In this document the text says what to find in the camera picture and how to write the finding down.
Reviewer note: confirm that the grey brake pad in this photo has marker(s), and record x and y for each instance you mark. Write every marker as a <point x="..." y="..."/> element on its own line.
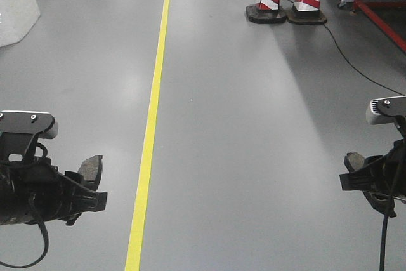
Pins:
<point x="91" y="170"/>
<point x="354" y="161"/>

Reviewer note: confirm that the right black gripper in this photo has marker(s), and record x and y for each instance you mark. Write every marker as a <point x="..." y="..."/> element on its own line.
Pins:
<point x="381" y="179"/>

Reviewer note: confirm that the right red white traffic cone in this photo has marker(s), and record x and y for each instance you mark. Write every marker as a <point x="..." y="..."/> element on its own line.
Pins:
<point x="306" y="12"/>

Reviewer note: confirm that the white panel board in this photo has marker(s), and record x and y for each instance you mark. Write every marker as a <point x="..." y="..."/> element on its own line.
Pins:
<point x="17" y="19"/>

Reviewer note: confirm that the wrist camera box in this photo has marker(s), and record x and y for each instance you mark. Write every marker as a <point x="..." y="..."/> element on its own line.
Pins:
<point x="42" y="124"/>
<point x="385" y="110"/>

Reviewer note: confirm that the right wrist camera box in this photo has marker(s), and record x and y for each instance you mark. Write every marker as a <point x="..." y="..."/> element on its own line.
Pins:
<point x="385" y="110"/>

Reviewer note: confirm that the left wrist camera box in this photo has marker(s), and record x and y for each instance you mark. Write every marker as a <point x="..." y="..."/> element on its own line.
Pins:
<point x="42" y="124"/>

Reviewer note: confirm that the left red white traffic cone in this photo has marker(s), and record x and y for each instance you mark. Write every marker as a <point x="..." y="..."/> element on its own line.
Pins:
<point x="266" y="12"/>

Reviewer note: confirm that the red white traffic cone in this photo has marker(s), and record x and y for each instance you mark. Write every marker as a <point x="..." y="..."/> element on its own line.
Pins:
<point x="306" y="12"/>
<point x="266" y="12"/>

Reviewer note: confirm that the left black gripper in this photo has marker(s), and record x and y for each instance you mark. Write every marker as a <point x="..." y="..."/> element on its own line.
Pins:
<point x="45" y="188"/>

